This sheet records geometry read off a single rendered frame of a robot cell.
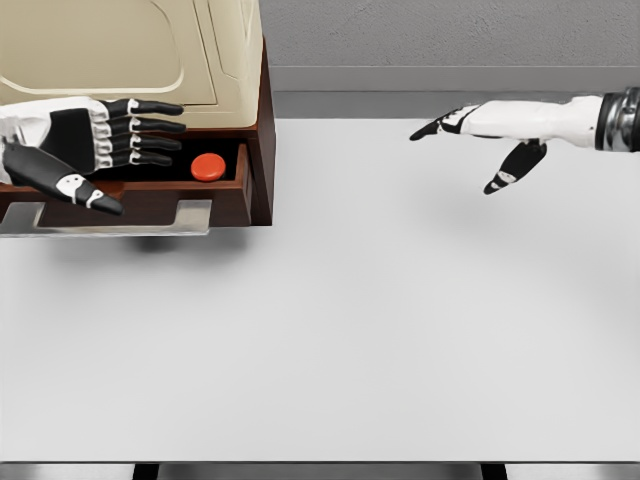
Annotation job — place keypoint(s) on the cream and brown cabinet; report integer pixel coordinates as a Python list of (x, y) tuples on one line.
[(125, 50)]

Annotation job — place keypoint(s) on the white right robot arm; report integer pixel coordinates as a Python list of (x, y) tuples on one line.
[(600, 120)]

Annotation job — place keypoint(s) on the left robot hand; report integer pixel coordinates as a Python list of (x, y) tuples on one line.
[(70, 135)]

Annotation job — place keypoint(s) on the red round switch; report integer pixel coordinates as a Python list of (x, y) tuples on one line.
[(207, 166)]

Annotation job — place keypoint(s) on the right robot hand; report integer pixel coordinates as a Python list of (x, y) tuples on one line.
[(510, 120)]

